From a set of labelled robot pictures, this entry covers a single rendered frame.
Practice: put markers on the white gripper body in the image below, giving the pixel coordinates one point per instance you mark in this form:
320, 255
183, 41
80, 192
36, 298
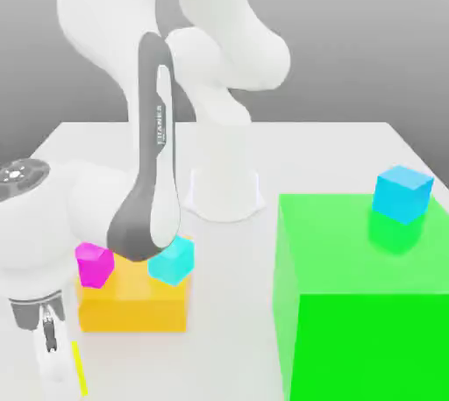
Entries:
63, 362

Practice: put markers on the small yellow cube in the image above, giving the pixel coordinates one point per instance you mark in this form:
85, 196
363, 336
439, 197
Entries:
79, 369

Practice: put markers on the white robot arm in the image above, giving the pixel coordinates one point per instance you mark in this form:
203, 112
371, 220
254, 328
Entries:
105, 39

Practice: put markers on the small magenta cube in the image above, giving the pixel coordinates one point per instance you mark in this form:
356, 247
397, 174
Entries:
94, 266

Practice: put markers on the small cyan cube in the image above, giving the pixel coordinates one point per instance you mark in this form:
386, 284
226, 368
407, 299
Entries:
172, 264

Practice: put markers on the small blue cube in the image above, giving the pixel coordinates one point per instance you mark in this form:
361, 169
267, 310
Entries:
401, 194

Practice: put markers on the large orange box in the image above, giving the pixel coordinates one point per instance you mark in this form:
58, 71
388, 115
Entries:
133, 309

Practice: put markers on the large green box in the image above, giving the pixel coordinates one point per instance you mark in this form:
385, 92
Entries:
368, 337

